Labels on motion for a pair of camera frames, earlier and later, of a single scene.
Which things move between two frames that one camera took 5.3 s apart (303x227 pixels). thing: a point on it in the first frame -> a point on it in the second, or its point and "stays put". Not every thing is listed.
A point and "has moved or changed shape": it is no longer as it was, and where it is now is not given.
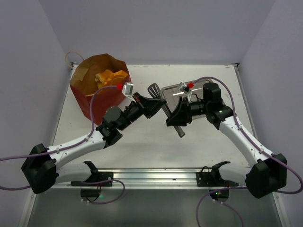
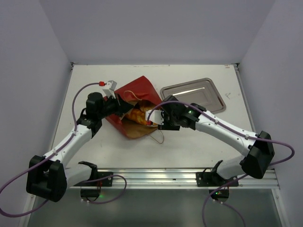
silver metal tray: x=173 y=94 stays put
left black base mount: x=97 y=178 stays put
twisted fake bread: x=109 y=78 has moved or changed shape
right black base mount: x=205 y=178 stays put
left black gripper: x=148 y=107 -> x=122 y=107
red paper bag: x=94 y=73 -> x=135 y=92
